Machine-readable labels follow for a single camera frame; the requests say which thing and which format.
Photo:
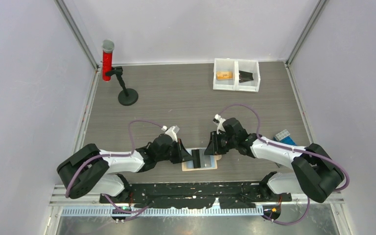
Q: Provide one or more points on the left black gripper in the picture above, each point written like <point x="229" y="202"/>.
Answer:
<point x="182" y="154"/>

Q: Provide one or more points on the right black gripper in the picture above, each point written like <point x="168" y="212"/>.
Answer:
<point x="213" y="147"/>

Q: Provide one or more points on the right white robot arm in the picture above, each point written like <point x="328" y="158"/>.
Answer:
<point x="313" y="173"/>

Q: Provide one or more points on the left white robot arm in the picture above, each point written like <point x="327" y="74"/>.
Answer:
<point x="92" y="170"/>

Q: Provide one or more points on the gold card in bin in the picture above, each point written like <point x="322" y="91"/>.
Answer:
<point x="224" y="75"/>

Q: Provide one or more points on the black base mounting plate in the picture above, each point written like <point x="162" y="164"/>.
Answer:
<point x="230" y="195"/>

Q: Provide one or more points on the colourful toy brick assembly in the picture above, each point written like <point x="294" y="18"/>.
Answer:
<point x="284" y="137"/>

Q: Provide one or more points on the white two-compartment bin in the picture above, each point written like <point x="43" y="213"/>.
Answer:
<point x="236" y="65"/>

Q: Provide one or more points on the black stand with round base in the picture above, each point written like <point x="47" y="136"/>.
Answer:
<point x="127" y="96"/>

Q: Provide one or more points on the red cylinder with grey cap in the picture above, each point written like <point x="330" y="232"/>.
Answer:
<point x="108" y="48"/>

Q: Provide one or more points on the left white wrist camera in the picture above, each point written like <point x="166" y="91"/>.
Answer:
<point x="171" y="131"/>

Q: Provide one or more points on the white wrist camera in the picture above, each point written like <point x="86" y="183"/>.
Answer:
<point x="218" y="121"/>
<point x="171" y="131"/>

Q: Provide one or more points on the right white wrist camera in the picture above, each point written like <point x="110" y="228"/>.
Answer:
<point x="218" y="121"/>

